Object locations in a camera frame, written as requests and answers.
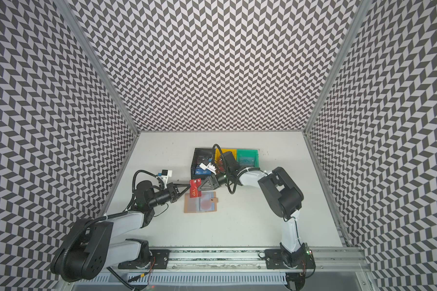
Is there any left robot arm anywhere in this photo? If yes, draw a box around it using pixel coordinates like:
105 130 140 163
50 180 190 283

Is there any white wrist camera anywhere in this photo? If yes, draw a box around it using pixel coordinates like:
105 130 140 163
157 169 172 177
199 162 217 174

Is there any black storage bin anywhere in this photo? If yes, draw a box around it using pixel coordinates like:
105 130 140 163
191 147 214 179

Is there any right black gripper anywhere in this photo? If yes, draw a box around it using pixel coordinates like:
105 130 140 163
197 168 231 191

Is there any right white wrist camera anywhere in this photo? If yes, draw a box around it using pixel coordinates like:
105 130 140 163
199 162 217 174

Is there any green storage bin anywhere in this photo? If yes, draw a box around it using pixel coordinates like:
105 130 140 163
237 149 259 167

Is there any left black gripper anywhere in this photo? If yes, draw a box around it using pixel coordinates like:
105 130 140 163
149 183 191 208

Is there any red VIP card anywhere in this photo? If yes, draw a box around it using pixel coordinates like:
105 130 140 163
189 179 202 198

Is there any card in green bin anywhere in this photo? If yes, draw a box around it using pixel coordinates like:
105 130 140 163
238 156 259 167

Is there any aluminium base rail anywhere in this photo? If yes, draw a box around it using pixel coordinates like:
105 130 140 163
89 247 370 275

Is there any tan leather card holder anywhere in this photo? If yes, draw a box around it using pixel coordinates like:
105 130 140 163
184 191 219 213

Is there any yellow storage bin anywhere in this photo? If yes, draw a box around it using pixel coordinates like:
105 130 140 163
214 149 237 172

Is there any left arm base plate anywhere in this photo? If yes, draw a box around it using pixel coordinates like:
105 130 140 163
118 249 171 270

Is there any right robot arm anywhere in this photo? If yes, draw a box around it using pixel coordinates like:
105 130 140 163
198 152 311 269

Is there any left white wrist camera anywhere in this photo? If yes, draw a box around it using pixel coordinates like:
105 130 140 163
157 169 172 177

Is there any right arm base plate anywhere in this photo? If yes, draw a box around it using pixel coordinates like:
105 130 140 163
264 249 316 270

